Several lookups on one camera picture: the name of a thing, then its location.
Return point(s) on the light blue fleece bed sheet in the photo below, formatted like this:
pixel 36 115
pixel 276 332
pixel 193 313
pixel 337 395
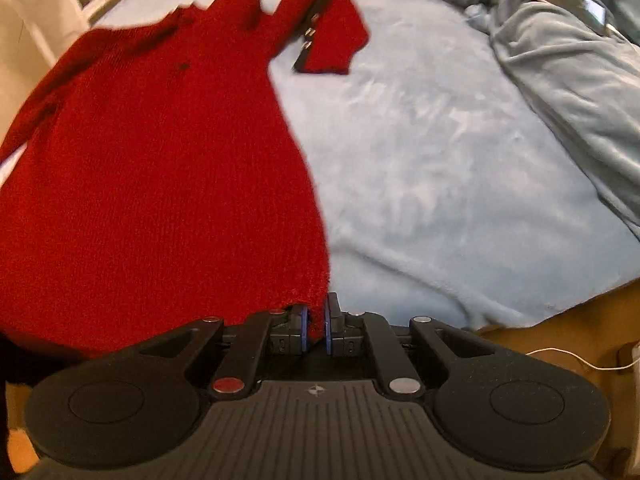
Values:
pixel 430 160

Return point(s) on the red knit sweater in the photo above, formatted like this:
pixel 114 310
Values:
pixel 150 170

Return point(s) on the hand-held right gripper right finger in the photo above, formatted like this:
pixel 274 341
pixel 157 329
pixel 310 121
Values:
pixel 328 330

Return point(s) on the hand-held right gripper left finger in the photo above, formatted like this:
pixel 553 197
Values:
pixel 302 327

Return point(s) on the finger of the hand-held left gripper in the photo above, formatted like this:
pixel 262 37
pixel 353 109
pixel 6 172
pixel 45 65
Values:
pixel 309 35

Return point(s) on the grey-blue duvet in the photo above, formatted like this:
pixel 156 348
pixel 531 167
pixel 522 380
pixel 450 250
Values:
pixel 565 60

